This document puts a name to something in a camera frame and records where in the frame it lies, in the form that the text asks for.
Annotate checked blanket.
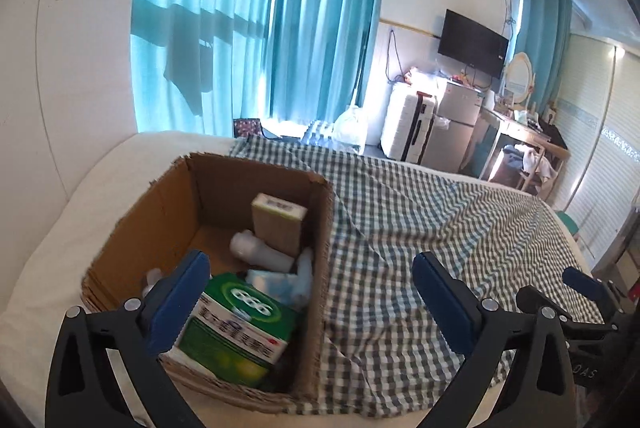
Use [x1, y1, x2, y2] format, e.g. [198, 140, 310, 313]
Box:
[230, 121, 606, 419]

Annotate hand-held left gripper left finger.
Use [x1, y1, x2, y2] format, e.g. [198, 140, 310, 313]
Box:
[45, 251, 212, 428]

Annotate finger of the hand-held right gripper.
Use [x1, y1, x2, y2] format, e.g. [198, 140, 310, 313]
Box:
[561, 267, 621, 324]
[516, 285, 576, 339]

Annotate white round bed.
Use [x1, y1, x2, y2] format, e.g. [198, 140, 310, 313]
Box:
[0, 131, 596, 428]

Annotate teal stool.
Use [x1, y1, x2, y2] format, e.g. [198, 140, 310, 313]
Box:
[557, 211, 581, 236]

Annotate blue flowered tissue pack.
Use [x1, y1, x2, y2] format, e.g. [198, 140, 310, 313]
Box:
[245, 268, 306, 309]

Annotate white suitcase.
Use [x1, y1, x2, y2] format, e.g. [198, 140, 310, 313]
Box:
[380, 86, 436, 161]

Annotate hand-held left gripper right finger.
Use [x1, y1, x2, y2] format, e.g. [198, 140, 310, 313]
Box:
[411, 251, 578, 428]

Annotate brown cardboard box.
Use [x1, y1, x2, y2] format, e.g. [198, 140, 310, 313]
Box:
[80, 151, 335, 414]

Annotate tan small box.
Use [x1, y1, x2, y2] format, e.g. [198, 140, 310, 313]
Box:
[250, 193, 308, 256]

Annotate white plastic bottle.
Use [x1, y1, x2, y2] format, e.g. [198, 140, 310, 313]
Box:
[230, 229, 296, 273]

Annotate white plastic bag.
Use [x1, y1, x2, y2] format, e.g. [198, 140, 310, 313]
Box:
[332, 105, 368, 154]

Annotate white sliding wardrobe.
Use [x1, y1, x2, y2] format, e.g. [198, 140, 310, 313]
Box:
[550, 31, 640, 259]

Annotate oval white-framed mirror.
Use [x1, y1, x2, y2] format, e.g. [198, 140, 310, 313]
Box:
[504, 52, 535, 106]

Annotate pack of water bottles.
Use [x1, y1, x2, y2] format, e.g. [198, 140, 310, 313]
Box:
[300, 119, 336, 146]

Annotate dark patterned bag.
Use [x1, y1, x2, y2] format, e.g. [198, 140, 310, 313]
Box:
[232, 118, 263, 139]

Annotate teal window curtain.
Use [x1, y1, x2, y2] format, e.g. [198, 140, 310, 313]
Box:
[515, 0, 573, 104]
[131, 0, 391, 134]

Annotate black wall television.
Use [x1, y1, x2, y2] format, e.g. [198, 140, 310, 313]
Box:
[437, 8, 511, 79]

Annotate wooden chair with clothes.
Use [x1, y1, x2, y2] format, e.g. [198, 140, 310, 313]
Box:
[500, 143, 558, 196]

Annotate wooden dressing desk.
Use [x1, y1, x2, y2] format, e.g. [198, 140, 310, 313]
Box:
[460, 106, 571, 189]

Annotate silver fridge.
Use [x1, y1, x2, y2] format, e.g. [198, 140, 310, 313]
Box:
[427, 78, 485, 174]

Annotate green and white box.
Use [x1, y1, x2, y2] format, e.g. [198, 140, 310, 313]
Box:
[165, 272, 301, 389]

